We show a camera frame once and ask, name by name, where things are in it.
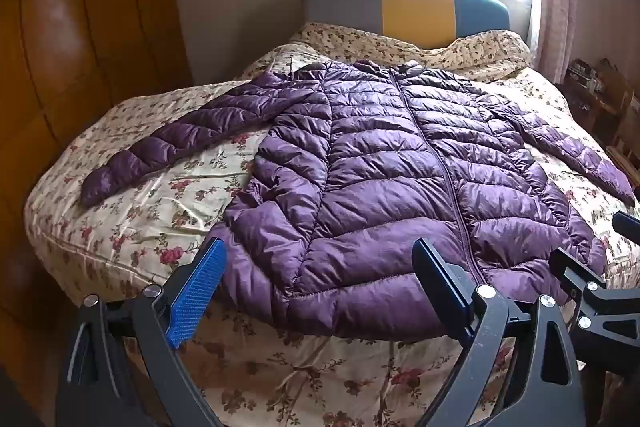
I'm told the wooden bedside cabinet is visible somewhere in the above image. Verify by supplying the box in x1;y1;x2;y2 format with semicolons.
560;57;640;188

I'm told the small floral print bedding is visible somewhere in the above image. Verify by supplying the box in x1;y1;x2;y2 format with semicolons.
235;22;533;82

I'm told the grey yellow blue headboard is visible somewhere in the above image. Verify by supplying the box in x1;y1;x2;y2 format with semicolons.
302;0;511;48

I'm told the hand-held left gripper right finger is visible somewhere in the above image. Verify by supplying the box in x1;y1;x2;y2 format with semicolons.
411;238;586;427

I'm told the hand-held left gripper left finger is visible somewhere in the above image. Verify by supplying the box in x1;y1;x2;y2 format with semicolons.
56;237;228;427

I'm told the brown wooden wardrobe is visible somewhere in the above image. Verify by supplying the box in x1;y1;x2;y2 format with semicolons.
0;0;196;358

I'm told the large floral print quilt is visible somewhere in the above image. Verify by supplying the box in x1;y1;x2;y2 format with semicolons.
22;47;640;427

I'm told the purple puffer jacket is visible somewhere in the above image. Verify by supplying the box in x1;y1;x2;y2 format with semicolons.
80;59;637;342

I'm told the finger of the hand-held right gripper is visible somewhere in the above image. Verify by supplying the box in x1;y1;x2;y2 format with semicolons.
548;249;640;348
612;211;640;233

